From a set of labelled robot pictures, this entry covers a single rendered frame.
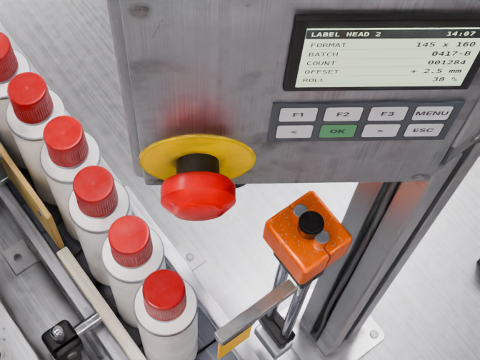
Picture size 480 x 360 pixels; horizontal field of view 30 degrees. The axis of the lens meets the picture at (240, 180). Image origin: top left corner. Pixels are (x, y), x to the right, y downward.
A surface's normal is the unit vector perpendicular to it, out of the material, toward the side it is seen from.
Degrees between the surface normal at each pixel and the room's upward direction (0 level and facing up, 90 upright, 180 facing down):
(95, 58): 0
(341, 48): 90
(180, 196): 55
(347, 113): 90
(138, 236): 2
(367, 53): 90
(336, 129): 90
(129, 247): 2
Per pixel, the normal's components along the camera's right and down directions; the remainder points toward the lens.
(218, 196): 0.49, 0.46
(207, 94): 0.04, 0.92
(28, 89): 0.00, -0.42
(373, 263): -0.80, 0.54
